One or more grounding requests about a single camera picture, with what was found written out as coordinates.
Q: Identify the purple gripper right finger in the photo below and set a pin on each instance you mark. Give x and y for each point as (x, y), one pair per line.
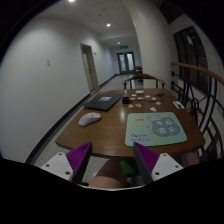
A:
(146, 160)

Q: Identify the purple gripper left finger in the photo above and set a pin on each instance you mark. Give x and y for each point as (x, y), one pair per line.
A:
(78, 159)

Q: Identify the green mouse pad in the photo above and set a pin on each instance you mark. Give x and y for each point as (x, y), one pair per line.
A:
(154, 129)

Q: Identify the white computer mouse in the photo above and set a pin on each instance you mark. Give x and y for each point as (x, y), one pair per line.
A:
(89, 118)

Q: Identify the black closed laptop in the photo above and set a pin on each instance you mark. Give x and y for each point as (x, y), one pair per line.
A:
(104, 101)

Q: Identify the small black box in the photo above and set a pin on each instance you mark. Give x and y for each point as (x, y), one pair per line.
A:
(126, 100)

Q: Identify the white phone at table edge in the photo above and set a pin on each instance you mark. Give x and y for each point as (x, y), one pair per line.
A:
(178, 105)

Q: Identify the white card on table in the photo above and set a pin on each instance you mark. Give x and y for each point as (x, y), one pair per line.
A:
(138, 92)

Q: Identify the wooden chair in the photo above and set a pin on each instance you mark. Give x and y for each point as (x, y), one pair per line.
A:
(142, 77)

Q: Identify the black metal railing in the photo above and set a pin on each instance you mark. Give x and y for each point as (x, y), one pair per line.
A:
(202, 95)

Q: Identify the glass double door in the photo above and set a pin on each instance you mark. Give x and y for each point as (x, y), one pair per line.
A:
(126, 62)

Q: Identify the wooden stair handrail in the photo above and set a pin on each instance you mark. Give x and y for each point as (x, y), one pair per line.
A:
(203, 70)

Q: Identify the green exit sign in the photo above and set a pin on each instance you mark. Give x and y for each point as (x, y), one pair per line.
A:
(124, 47)

